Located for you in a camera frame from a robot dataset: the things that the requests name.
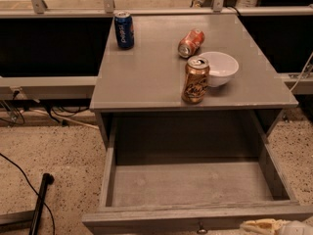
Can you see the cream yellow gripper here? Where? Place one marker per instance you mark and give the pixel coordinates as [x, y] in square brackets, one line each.
[298, 228]

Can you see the grey top drawer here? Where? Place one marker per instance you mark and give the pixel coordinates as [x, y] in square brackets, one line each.
[197, 171]

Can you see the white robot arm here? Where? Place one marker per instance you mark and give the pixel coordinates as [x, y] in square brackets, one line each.
[296, 228]

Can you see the grey wooden drawer cabinet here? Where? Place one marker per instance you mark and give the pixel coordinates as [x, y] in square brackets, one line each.
[149, 77]

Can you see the gold soda can upright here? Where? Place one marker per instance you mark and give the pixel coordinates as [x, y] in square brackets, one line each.
[196, 79]

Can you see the white bowl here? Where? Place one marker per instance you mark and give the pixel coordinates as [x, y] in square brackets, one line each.
[223, 68]

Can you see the orange soda can lying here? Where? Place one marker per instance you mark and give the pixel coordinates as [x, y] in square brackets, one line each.
[189, 45]

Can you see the black metal stand leg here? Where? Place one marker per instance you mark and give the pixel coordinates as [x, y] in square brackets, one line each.
[28, 219]

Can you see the blue Pepsi can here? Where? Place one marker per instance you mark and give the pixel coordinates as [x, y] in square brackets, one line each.
[124, 31]

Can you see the grey metal railing frame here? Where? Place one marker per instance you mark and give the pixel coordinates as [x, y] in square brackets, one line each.
[74, 86]

